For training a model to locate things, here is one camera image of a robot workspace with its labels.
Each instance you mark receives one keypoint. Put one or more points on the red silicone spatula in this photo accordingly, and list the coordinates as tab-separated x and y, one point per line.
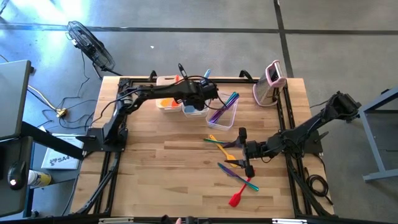
235	200

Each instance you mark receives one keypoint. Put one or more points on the black side desk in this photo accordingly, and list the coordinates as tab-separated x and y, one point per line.
46	140

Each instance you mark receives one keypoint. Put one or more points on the white box with label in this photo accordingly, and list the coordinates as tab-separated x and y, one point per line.
60	158

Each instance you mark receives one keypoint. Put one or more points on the orange silicone spatula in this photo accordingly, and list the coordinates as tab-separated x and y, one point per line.
176	102

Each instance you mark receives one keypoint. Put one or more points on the silver corner bracket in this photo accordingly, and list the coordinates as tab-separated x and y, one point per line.
289	221
115	221

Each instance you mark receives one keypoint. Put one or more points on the yellow power plug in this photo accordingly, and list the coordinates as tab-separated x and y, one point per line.
61	112

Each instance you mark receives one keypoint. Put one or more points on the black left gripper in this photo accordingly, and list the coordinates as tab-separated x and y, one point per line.
200	93

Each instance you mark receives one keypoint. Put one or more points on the yellow white spray can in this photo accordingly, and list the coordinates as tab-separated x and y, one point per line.
40	179

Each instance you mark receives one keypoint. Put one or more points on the grey blue table frame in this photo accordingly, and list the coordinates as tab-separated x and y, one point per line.
370	137

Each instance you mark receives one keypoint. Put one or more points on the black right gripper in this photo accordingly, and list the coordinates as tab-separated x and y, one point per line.
255	149

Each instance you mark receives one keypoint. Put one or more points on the person's hand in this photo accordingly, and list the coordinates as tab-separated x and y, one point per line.
178	221

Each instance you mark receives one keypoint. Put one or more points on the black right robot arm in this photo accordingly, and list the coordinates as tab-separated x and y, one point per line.
298	133

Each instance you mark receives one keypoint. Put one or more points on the iridescent rainbow knife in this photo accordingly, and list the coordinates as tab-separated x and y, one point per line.
222	113
231	104
236	176

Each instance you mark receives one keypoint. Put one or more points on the yellow silicone spatula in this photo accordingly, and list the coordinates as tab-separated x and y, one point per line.
165	102
219	146

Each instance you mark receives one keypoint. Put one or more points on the black computer mouse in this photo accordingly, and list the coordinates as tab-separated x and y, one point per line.
17	175

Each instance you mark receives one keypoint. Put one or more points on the clear plastic bin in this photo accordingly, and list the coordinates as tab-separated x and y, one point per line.
222	124

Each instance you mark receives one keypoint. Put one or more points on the black floor fan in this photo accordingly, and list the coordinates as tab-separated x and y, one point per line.
90	46

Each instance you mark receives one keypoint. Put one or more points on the black aluminium rig frame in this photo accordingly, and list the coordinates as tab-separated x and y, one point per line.
227	80

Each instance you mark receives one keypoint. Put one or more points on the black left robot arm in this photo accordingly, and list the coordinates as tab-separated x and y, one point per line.
118	118

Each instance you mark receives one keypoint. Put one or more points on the blue silicone spoon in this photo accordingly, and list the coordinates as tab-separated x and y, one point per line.
194	109

